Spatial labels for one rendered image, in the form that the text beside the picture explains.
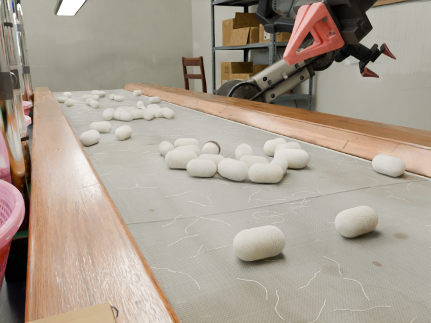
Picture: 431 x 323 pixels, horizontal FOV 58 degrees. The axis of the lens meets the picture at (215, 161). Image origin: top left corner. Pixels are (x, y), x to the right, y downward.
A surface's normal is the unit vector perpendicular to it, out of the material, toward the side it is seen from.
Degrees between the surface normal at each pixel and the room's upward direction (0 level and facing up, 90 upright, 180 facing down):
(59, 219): 0
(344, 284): 0
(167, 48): 90
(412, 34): 90
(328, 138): 45
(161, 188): 0
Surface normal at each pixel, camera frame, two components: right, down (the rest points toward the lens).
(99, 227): -0.02, -0.97
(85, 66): 0.44, 0.22
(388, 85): -0.90, 0.13
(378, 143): -0.66, -0.60
